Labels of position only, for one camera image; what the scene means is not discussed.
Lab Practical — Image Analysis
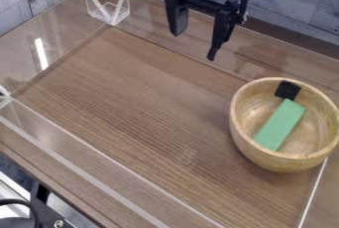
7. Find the green stick block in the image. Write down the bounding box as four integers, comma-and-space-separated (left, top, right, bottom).
253, 99, 305, 151

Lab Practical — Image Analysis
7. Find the black table leg frame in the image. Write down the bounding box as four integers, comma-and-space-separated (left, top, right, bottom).
29, 181, 105, 228

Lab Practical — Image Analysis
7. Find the wooden bowl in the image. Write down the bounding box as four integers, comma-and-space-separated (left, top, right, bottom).
229, 77, 339, 172

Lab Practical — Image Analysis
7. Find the black square patch in bowl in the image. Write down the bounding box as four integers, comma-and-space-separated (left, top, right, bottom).
273, 80, 300, 100

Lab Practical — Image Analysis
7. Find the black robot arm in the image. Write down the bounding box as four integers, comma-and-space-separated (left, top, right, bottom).
164, 0, 251, 61

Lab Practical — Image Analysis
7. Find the clear acrylic enclosure wall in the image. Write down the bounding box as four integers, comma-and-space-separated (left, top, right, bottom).
0, 0, 339, 228

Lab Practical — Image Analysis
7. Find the black cable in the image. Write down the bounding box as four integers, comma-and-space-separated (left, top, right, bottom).
0, 198, 33, 220

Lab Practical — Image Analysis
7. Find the clear acrylic corner bracket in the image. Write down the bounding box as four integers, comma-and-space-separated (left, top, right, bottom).
84, 0, 129, 26

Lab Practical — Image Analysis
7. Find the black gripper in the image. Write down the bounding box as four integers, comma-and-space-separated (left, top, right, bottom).
164, 0, 251, 61

